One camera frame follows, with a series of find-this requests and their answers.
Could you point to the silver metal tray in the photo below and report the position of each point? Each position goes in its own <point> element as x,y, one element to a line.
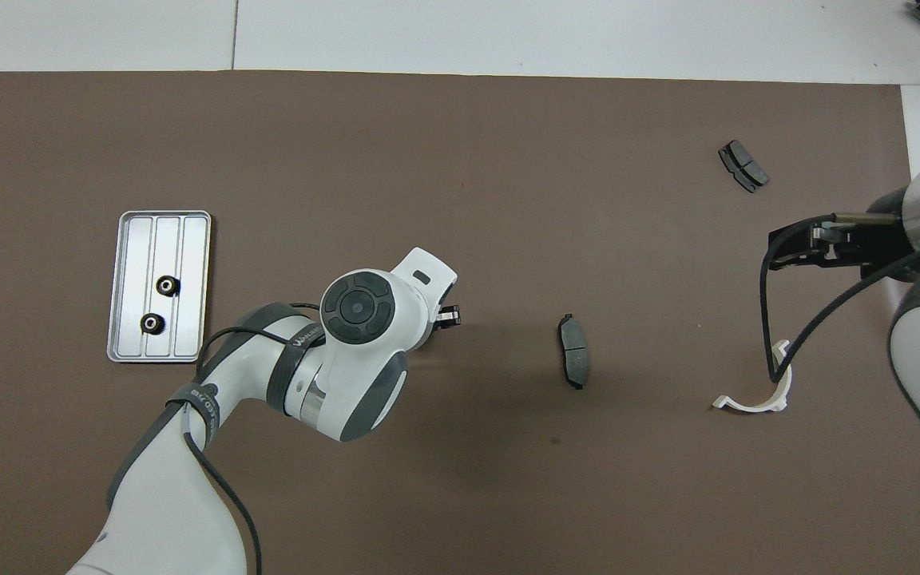
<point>188,263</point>

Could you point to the dark grey brake pad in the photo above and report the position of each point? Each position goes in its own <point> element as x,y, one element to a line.
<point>743,165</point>
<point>576,355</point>

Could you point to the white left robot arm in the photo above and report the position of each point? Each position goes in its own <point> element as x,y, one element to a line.
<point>164,511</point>

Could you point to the brown paper table mat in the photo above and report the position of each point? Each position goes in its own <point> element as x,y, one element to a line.
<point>460,160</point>

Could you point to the small black nut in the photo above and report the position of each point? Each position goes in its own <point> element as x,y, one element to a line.
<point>168,285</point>

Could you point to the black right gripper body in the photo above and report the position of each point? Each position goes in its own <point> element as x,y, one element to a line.
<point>885,239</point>

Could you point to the black bearing gear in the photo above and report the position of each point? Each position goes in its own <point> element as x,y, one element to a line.
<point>152,323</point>

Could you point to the white curved plastic bracket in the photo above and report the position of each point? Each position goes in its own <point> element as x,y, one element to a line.
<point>751,406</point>

